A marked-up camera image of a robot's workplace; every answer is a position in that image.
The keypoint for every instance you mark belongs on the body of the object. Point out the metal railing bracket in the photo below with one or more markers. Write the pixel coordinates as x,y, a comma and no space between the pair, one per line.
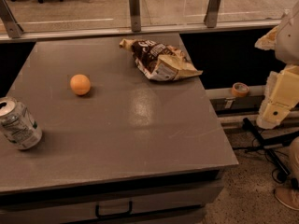
12,27
212,11
134,7

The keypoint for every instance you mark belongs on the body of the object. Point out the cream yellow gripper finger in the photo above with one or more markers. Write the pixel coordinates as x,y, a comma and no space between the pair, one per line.
281,95

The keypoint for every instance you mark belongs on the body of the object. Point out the tan shoe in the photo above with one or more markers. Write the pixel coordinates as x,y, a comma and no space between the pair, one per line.
288,197

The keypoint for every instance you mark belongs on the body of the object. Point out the middle metal railing bracket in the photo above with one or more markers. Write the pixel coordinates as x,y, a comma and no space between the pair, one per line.
134,7

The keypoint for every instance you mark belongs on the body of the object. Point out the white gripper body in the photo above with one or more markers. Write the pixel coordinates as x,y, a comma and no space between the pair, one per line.
289,41

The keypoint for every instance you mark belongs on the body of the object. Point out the brown white chip bag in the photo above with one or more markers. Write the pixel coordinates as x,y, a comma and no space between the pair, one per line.
158,61

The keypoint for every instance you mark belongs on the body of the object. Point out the black stand legs with cables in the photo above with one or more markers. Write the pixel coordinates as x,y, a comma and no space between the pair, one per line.
268,146

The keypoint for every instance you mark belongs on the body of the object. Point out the roll of tan tape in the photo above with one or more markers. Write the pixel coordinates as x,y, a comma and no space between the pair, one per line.
240,89

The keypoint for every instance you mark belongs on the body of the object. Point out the left metal railing bracket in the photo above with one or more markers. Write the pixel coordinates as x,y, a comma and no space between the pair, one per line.
12,27

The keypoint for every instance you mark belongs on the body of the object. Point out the orange fruit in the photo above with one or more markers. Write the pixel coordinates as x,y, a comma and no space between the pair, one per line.
80,84

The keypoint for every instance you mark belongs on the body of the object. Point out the right metal railing bracket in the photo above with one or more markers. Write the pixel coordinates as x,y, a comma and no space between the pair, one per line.
212,11

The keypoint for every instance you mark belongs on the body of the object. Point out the black drawer handle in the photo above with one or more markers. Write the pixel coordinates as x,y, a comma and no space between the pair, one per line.
113,209

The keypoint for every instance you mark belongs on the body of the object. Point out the grey cabinet with drawer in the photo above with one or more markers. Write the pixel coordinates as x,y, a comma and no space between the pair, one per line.
157,144

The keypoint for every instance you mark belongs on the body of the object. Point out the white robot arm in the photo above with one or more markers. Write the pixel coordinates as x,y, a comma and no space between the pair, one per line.
287,41

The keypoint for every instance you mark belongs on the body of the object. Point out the silver green soda can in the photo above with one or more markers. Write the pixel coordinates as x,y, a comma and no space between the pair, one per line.
17,124

